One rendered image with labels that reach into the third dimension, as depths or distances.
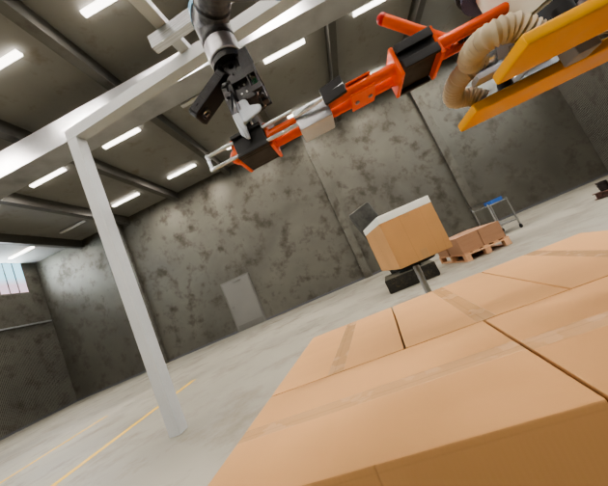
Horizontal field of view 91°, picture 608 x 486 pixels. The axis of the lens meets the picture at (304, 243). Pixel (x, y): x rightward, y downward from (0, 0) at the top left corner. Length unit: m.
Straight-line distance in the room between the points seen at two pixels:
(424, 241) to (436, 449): 1.85
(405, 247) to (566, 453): 1.80
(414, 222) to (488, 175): 11.53
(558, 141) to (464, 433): 14.80
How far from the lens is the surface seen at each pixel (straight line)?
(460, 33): 0.71
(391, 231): 2.19
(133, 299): 3.31
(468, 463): 0.50
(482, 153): 13.85
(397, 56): 0.67
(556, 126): 15.30
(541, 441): 0.50
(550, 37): 0.61
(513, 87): 0.78
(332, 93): 0.61
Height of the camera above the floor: 0.80
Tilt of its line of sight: 7 degrees up
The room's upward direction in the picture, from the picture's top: 24 degrees counter-clockwise
